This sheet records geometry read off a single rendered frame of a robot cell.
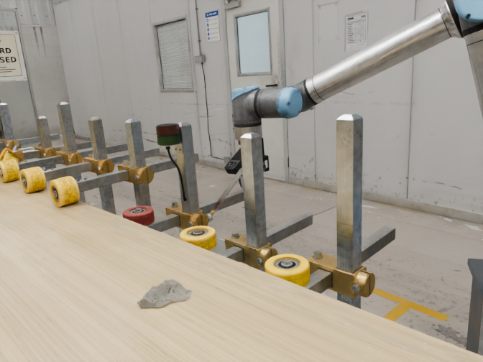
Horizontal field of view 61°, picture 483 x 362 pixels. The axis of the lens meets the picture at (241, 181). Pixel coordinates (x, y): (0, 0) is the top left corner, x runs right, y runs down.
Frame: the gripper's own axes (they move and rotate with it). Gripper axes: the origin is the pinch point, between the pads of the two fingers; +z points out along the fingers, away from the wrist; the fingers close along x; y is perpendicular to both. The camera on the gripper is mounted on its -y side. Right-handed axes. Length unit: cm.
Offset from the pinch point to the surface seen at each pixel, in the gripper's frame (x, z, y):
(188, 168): -5.8, -18.0, -27.9
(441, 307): -28, 85, 105
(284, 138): 188, 37, 250
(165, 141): -6.0, -26.5, -34.2
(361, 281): -58, -2, -29
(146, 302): -42, -10, -66
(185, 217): -4.2, -4.2, -30.1
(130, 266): -27, -9, -60
